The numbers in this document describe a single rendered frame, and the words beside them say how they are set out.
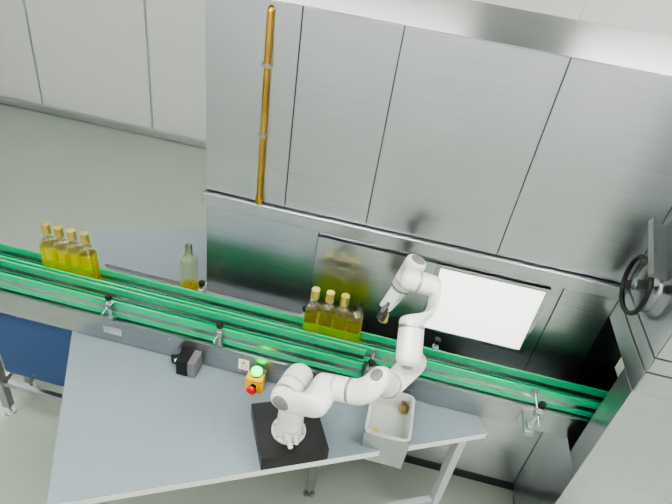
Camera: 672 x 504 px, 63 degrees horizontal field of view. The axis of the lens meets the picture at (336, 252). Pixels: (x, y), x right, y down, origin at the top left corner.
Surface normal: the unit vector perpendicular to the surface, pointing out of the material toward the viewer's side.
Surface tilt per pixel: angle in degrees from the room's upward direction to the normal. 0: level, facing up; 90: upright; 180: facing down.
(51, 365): 90
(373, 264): 90
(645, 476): 90
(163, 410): 0
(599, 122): 90
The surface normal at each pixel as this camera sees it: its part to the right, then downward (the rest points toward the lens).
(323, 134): -0.20, 0.55
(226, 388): 0.14, -0.80
